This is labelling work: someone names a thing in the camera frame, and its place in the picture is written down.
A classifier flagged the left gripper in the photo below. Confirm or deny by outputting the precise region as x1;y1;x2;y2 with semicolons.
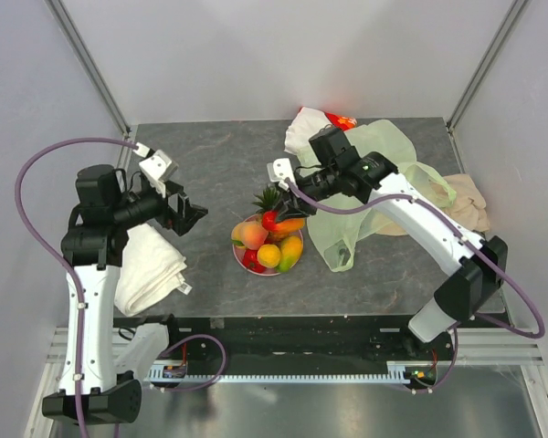
111;179;206;235

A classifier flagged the fake red orange mango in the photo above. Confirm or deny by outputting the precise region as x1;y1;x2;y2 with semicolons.
261;211;305;235

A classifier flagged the fake pineapple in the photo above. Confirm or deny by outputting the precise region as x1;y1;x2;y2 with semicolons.
252;186;286;242

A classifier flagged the fake peach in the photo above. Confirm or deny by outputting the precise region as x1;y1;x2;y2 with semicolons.
238;221;269;250

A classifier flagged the green avocado print plastic bag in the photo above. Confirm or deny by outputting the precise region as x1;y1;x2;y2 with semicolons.
285;120;457;272

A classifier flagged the small yellow fake fruit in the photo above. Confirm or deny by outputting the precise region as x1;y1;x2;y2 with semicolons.
257;244;281;268

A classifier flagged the fake red bell pepper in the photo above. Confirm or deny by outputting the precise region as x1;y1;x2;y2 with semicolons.
242;249;266;274

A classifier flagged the fake yellow pear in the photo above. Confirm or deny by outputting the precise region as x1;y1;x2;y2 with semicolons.
230;222;246;249

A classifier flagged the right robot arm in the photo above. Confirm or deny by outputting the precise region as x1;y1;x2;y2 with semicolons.
267;126;508;360

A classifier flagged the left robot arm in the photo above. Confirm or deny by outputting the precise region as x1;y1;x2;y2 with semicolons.
42;158;207;425

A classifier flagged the white red cartoon bag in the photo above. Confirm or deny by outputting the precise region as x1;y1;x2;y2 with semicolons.
284;107;358;155

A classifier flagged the white folded towel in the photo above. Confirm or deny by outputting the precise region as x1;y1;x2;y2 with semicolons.
114;224;192;317

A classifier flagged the pink plate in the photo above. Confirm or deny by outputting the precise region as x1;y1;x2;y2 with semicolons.
230;214;304;276

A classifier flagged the beige crumpled cloth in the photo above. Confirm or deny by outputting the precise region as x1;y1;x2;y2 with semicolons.
378;173;492;237

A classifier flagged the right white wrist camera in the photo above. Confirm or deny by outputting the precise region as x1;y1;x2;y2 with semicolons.
267;158;296;192

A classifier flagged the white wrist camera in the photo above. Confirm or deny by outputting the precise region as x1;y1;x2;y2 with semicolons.
267;158;296;192
133;142;178;197

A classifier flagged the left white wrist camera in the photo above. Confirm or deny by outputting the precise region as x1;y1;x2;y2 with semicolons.
133;142;178;197

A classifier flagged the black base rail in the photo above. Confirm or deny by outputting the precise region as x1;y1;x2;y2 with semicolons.
113;315;453;363

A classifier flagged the slotted cable duct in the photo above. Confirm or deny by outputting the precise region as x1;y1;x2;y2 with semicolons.
144;364;410;384

